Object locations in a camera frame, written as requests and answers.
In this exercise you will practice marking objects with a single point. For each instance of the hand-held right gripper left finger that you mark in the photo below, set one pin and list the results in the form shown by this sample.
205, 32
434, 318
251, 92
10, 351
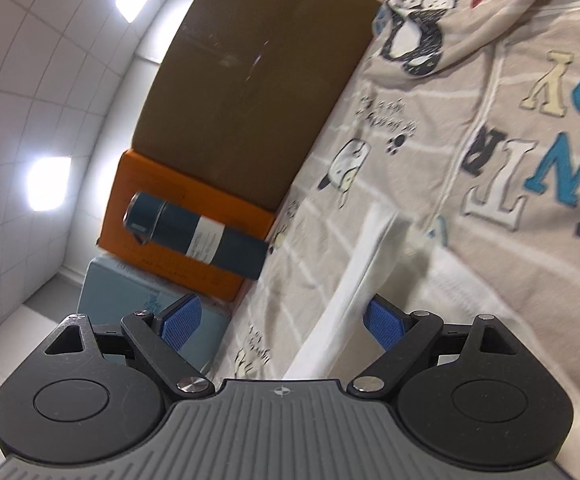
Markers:
182, 322

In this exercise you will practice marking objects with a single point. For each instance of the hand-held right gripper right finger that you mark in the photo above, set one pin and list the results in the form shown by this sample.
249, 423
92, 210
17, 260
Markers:
383, 322

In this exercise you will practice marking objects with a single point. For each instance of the beige letter-print T-shirt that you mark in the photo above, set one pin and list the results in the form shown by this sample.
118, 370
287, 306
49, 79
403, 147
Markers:
519, 270

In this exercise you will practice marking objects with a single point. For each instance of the light blue box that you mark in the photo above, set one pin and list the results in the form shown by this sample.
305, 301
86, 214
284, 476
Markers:
120, 292

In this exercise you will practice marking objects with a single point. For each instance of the dark blue cylindrical bottle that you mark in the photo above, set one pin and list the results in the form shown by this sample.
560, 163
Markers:
170, 222

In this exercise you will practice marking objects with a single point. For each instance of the orange box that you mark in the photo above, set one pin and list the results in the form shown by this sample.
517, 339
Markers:
145, 175

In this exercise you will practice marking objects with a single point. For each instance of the beige cartoon dog bed sheet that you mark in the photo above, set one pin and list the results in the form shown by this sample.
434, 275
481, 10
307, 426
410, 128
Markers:
369, 160

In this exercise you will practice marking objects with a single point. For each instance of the brown cardboard box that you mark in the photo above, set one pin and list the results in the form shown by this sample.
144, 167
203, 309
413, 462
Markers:
250, 85

